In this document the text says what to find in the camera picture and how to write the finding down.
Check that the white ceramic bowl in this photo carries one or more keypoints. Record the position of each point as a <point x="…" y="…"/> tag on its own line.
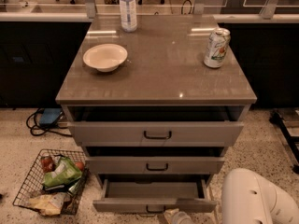
<point x="105" y="57"/>

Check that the clear plastic water bottle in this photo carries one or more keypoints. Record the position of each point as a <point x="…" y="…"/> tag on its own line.
<point x="128" y="15"/>

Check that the grey drawer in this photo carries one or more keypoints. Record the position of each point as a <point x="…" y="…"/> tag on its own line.
<point x="176" y="126"/>
<point x="154" y="198"/>
<point x="154" y="160"/>

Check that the black wire basket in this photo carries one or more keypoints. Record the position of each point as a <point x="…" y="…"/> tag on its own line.
<point x="33" y="186"/>

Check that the black metal stand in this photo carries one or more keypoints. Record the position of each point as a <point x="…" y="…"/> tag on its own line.
<point x="287" y="119"/>

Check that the red apple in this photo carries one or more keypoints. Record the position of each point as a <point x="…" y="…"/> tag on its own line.
<point x="80" y="165"/>

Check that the blue power box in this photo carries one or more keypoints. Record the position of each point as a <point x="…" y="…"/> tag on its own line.
<point x="50" y="116"/>

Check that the green chip bag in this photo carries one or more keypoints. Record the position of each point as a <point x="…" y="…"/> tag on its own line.
<point x="65" y="173"/>

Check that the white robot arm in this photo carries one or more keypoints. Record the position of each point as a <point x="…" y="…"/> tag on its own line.
<point x="249" y="198"/>

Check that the yellow snack bag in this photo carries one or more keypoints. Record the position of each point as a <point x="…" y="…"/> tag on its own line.
<point x="48" y="204"/>

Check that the grey drawer cabinet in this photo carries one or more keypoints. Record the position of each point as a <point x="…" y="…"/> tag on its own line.
<point x="164" y="68"/>

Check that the green white soda can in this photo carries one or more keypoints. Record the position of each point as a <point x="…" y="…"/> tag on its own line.
<point x="217" y="46"/>

